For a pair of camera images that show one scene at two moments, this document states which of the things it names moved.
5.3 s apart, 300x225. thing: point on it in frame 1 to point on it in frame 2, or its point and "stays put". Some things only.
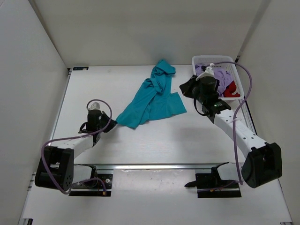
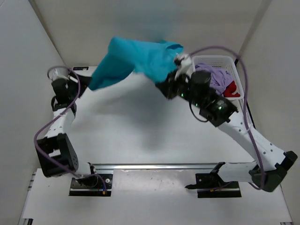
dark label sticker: (80, 68) stays put
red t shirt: (231, 88) stays put
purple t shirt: (223, 75) stays put
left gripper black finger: (106, 121) to (85, 82)
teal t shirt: (155, 99) to (156, 59)
